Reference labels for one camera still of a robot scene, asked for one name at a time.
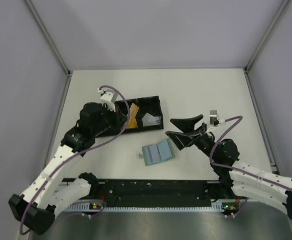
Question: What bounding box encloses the right aluminium corner post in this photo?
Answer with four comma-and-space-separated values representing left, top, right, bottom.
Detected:
244, 0, 292, 73

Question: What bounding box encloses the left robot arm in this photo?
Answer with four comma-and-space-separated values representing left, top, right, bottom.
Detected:
8, 102, 130, 235

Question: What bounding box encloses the white credit cards stack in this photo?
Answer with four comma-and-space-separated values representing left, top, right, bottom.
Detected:
142, 113, 161, 127

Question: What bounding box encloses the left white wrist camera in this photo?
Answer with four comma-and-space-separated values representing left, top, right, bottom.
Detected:
98, 90, 118, 112

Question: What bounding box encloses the black three-compartment tray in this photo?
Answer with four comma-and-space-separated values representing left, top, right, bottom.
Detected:
93, 94, 165, 139

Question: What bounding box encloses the green card holder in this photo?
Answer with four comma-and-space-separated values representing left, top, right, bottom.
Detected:
138, 139, 175, 166

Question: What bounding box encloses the white slotted cable duct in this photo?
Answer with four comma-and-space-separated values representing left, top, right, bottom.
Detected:
64, 202, 225, 213

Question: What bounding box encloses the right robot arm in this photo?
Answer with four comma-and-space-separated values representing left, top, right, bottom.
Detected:
165, 110, 292, 220

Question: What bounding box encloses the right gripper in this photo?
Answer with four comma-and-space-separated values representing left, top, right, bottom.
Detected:
166, 114, 219, 161

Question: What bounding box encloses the aluminium corner post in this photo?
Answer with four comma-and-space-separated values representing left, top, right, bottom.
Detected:
23, 0, 72, 76
244, 0, 292, 73

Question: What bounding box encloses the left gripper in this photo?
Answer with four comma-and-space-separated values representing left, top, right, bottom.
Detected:
92, 103, 129, 136

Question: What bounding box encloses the left aluminium corner post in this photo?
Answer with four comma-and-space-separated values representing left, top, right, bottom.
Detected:
23, 0, 72, 76

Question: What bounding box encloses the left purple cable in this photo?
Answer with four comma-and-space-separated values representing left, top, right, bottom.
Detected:
19, 84, 133, 236

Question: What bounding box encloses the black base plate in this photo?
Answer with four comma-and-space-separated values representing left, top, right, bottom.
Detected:
80, 179, 224, 208

